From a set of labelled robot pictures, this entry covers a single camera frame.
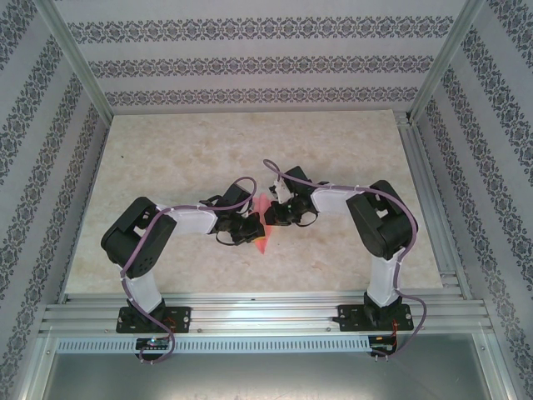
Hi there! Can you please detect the pink paper sheet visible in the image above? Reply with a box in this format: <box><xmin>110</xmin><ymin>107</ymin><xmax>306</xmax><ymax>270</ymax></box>
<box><xmin>252</xmin><ymin>193</ymin><xmax>274</xmax><ymax>256</ymax></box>

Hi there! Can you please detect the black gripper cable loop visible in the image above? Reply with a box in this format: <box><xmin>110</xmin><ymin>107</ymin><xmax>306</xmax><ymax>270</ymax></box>
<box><xmin>293</xmin><ymin>212</ymin><xmax>321</xmax><ymax>229</ymax></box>
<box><xmin>213</xmin><ymin>230</ymin><xmax>243</xmax><ymax>248</ymax></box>

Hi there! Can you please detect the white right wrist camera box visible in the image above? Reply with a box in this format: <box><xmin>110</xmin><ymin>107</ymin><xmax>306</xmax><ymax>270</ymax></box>
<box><xmin>271</xmin><ymin>177</ymin><xmax>293</xmax><ymax>205</ymax></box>

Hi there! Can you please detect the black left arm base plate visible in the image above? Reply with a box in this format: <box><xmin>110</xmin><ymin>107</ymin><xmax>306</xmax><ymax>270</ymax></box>
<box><xmin>117</xmin><ymin>306</ymin><xmax>193</xmax><ymax>334</ymax></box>

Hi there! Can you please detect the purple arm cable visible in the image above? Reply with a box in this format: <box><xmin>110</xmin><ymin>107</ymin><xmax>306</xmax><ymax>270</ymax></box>
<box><xmin>262</xmin><ymin>157</ymin><xmax>430</xmax><ymax>362</ymax></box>
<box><xmin>119</xmin><ymin>177</ymin><xmax>257</xmax><ymax>367</ymax></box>

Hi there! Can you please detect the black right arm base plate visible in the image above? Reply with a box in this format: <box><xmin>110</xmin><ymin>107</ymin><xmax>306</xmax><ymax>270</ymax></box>
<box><xmin>337</xmin><ymin>303</ymin><xmax>414</xmax><ymax>333</ymax></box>

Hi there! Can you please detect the slotted grey cable duct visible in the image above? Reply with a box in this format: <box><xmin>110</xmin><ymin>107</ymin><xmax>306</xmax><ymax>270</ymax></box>
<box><xmin>56</xmin><ymin>336</ymin><xmax>372</xmax><ymax>355</ymax></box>

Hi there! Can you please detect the aluminium mounting rail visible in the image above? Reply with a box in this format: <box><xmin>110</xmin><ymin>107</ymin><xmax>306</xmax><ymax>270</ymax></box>
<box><xmin>39</xmin><ymin>292</ymin><xmax>489</xmax><ymax>335</ymax></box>

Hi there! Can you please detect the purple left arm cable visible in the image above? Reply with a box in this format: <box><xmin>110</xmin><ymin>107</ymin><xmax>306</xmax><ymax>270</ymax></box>
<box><xmin>119</xmin><ymin>177</ymin><xmax>257</xmax><ymax>367</ymax></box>

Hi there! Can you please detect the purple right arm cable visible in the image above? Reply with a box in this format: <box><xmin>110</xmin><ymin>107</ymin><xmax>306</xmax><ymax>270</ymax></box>
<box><xmin>262</xmin><ymin>157</ymin><xmax>430</xmax><ymax>362</ymax></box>

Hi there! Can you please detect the aluminium frame post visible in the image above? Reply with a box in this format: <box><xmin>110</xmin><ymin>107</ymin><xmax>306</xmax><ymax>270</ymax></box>
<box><xmin>409</xmin><ymin>0</ymin><xmax>489</xmax><ymax>125</ymax></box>
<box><xmin>35</xmin><ymin>0</ymin><xmax>114</xmax><ymax>122</ymax></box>

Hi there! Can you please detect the aluminium side rail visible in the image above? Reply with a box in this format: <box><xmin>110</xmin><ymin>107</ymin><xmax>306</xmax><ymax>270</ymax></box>
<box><xmin>397</xmin><ymin>112</ymin><xmax>474</xmax><ymax>301</ymax></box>

